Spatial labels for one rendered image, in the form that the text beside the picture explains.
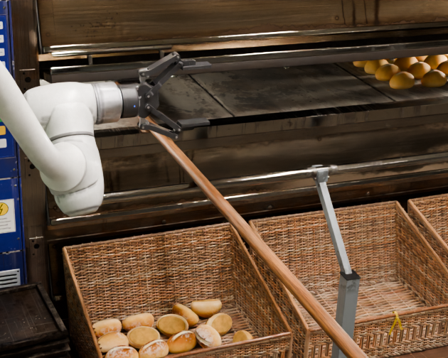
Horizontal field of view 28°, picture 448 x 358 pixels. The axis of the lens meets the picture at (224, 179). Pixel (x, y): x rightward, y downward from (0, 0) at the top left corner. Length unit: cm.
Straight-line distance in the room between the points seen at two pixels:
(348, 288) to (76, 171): 90
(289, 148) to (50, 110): 116
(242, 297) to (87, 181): 112
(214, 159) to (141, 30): 50
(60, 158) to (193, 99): 121
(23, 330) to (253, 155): 91
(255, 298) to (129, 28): 89
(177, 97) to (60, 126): 110
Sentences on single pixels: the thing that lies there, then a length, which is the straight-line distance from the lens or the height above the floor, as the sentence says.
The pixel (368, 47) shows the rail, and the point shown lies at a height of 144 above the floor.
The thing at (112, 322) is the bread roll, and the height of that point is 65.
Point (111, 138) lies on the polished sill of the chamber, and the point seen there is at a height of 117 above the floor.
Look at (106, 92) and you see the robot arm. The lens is 194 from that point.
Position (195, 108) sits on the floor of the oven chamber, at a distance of 286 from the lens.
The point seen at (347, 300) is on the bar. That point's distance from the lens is 243.
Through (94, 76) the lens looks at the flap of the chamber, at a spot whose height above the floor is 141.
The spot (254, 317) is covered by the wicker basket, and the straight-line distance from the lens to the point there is 279.
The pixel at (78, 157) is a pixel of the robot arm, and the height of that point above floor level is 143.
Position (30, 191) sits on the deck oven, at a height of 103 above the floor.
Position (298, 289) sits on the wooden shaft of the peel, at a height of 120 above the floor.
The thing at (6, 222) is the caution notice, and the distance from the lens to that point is 264.
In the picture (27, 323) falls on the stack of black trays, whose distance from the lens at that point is 250.
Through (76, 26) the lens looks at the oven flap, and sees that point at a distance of 250.
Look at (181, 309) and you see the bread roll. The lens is 278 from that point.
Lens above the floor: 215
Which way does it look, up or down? 24 degrees down
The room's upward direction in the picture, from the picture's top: 3 degrees clockwise
